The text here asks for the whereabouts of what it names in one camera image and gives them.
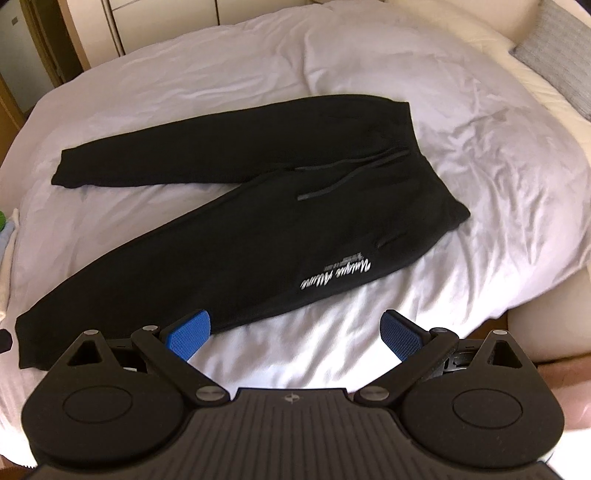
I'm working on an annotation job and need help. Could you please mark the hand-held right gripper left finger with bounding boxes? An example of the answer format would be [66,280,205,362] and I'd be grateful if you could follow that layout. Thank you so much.
[62,310,230,408]

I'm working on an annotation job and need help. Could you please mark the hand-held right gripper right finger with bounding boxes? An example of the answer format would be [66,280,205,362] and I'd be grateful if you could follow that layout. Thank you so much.
[353,310,527,408]

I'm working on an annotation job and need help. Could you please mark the black pants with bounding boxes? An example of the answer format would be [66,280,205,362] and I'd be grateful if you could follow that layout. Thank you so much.
[15,93,472,372]

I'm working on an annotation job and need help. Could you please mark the white towel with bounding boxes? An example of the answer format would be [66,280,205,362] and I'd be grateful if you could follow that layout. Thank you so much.
[0,208,20,324]

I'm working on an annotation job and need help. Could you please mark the white pillow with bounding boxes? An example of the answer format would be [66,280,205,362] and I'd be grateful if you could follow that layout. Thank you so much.
[443,0,591,153]

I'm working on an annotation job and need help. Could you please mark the white duvet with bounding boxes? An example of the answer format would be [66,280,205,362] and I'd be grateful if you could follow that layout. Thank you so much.
[0,0,591,467]

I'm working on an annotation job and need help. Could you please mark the cream panelled wardrobe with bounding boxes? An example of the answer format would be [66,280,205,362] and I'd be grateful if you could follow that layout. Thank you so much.
[60,0,333,70]

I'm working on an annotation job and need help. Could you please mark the grey checked pillow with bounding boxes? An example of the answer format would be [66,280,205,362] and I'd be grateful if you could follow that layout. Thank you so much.
[512,0,591,121]

